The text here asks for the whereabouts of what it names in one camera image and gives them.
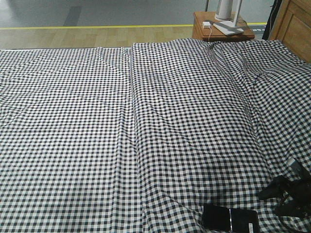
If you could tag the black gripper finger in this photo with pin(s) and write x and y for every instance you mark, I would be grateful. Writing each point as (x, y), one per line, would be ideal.
(273, 188)

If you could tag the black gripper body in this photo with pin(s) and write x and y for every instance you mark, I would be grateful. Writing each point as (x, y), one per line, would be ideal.
(297, 202)

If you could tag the black foldable smartphone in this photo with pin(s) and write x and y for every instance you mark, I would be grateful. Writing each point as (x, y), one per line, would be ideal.
(229, 220)

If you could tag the black white checkered bedsheet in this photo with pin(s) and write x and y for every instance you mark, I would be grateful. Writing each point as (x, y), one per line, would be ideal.
(138, 139)

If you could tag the wooden headboard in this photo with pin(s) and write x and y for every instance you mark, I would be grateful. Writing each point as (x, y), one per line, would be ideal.
(292, 27)

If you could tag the wooden nightstand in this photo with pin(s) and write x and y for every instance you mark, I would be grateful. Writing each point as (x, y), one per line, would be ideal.
(213, 34)

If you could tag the white power adapter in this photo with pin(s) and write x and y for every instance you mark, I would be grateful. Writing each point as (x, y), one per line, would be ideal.
(206, 24)

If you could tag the white cylindrical appliance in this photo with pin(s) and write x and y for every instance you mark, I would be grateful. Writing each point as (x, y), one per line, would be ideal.
(224, 10)

